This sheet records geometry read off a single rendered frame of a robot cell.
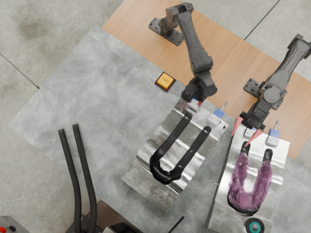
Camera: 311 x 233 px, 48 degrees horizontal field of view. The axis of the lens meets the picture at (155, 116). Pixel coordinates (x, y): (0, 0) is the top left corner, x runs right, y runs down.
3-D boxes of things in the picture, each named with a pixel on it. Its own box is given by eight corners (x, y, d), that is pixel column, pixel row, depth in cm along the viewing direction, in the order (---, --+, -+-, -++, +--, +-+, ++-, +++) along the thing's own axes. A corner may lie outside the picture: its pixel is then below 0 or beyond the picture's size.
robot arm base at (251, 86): (282, 106, 168) (289, 95, 169) (246, 83, 171) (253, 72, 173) (276, 110, 176) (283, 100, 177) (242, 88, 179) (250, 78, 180)
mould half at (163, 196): (183, 99, 177) (184, 90, 164) (225, 129, 173) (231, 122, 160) (121, 180, 167) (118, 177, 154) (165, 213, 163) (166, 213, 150)
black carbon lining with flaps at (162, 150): (186, 112, 169) (188, 106, 159) (214, 131, 166) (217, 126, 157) (142, 170, 162) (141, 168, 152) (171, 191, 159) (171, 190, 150)
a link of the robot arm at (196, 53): (214, 64, 140) (188, -7, 141) (194, 72, 139) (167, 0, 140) (208, 70, 152) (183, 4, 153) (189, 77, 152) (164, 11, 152)
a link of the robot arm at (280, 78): (283, 97, 132) (323, 37, 138) (262, 84, 133) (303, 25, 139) (273, 106, 144) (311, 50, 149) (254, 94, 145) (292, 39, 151)
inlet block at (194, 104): (204, 84, 168) (202, 80, 163) (213, 89, 167) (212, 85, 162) (189, 107, 168) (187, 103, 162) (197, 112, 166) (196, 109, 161)
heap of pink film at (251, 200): (237, 149, 165) (241, 146, 157) (274, 162, 163) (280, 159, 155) (221, 203, 158) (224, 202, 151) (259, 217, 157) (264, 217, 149)
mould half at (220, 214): (234, 127, 173) (239, 121, 163) (286, 144, 171) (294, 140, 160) (204, 227, 161) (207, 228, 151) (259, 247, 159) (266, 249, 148)
